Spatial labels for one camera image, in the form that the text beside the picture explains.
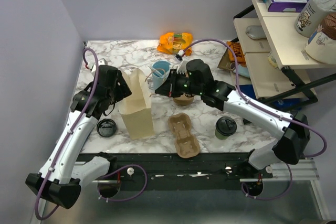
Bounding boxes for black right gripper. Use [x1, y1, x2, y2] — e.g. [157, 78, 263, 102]
[155, 69, 203, 98]

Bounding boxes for beige paper bag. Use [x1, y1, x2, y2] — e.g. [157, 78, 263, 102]
[118, 68, 155, 140]

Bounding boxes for single brown pulp cup carrier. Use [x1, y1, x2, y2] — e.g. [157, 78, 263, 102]
[168, 113, 200, 159]

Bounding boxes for green paper cup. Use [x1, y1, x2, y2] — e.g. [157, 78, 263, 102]
[215, 128, 232, 140]

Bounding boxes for black plastic cup lid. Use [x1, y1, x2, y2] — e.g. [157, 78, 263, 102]
[215, 116, 237, 135]

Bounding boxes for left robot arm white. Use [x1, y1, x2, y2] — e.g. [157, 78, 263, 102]
[25, 65, 132, 209]

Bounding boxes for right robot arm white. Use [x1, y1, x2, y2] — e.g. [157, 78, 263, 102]
[155, 59, 310, 178]

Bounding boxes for brown pulp cup carrier stack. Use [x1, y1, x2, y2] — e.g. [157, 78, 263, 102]
[173, 94, 194, 106]

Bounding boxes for blue straw holder cup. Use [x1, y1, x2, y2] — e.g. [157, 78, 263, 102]
[151, 61, 171, 90]

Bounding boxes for orange snack bag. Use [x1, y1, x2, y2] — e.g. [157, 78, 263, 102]
[157, 32, 193, 55]

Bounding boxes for orange brown snack packet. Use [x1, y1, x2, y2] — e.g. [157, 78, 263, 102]
[217, 41, 247, 71]

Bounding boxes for grey computer mouse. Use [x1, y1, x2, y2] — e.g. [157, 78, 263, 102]
[245, 25, 267, 40]

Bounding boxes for purple tissue box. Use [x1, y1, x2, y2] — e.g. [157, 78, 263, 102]
[263, 0, 309, 13]

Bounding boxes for cartoon paper roll brown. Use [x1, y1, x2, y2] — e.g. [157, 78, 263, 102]
[305, 13, 335, 65]

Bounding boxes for cartoon paper roll grey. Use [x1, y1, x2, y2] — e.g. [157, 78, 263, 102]
[295, 0, 335, 38]

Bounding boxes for beige shelf rack black frame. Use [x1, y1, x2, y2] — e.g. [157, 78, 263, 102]
[234, 0, 335, 110]

